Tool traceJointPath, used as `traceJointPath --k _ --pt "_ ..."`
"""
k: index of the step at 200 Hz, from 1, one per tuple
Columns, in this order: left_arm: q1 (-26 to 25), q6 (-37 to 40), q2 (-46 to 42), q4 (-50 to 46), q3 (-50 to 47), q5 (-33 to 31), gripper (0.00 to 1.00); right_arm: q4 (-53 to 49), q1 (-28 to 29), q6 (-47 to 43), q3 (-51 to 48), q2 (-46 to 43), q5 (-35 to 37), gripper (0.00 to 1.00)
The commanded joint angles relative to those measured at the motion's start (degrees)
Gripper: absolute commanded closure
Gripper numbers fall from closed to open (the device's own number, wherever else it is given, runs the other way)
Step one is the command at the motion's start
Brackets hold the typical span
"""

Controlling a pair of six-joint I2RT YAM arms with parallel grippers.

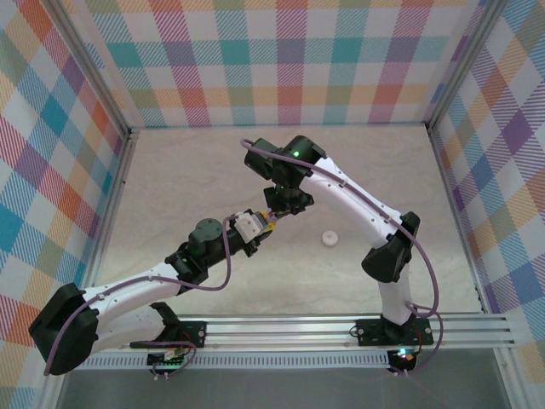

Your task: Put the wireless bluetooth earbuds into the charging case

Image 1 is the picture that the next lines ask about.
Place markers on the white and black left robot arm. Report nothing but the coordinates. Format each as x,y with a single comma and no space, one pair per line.
136,283

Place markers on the wide aluminium base rail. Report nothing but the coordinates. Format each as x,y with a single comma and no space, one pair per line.
281,332

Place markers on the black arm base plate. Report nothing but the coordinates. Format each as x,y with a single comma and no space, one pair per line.
370,332
196,332

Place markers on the aluminium floor side rail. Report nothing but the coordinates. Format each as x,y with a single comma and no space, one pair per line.
457,221
108,221

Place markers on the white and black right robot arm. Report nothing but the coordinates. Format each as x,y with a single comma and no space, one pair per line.
353,200

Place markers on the black controller board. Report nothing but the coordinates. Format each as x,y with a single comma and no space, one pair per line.
170,362
404,362

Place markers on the white earbud charging case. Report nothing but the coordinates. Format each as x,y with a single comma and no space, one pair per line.
329,238

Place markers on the aluminium frame post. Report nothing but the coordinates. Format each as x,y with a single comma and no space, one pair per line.
53,394
91,72
466,64
506,379

